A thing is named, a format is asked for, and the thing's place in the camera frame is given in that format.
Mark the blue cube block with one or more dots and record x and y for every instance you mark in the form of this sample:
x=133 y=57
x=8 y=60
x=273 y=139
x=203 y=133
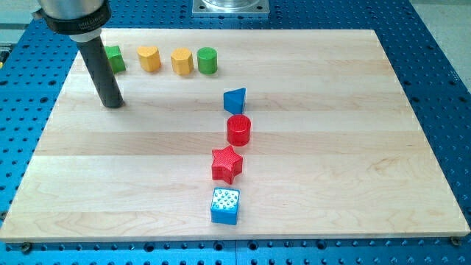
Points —
x=224 y=206

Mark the blue perforated table plate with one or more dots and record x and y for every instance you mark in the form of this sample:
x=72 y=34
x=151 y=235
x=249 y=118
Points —
x=38 y=65

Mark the blue triangle block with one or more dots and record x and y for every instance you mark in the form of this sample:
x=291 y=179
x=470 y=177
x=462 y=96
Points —
x=234 y=101

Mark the red star block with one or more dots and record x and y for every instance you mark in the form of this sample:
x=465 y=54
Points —
x=226 y=165

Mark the green star block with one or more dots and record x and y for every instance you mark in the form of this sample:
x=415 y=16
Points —
x=115 y=58

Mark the red cylinder block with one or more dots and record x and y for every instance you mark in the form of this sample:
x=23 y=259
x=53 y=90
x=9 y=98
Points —
x=238 y=130

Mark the green cylinder block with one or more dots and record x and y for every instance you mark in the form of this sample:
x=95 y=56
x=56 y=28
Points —
x=207 y=60

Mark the yellow heart block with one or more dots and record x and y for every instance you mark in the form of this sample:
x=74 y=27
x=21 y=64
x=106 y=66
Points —
x=149 y=58

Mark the light wooden board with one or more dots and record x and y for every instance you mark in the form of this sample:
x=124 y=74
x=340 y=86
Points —
x=335 y=149

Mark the yellow hexagon block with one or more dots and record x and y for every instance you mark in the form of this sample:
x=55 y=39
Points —
x=182 y=61

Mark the silver robot arm with collar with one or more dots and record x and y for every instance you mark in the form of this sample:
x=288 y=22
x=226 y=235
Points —
x=81 y=20

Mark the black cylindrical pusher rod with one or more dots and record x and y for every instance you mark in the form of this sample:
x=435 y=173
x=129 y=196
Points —
x=98 y=66

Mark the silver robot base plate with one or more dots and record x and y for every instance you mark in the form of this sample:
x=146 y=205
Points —
x=230 y=7

